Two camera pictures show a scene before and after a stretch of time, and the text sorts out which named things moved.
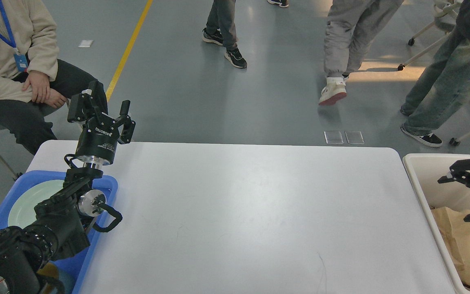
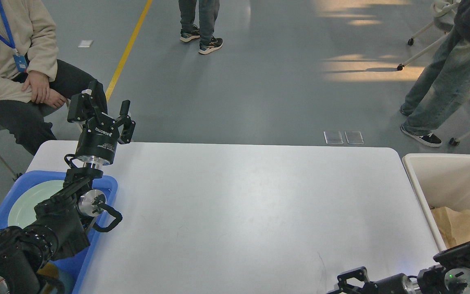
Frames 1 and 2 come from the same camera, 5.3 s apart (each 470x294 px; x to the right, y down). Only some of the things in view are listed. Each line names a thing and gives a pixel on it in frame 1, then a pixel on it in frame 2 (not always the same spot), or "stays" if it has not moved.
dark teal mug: [48, 280] stays
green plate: [22, 212] stays
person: [221, 29] -> [208, 11]
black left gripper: [98, 136] stays
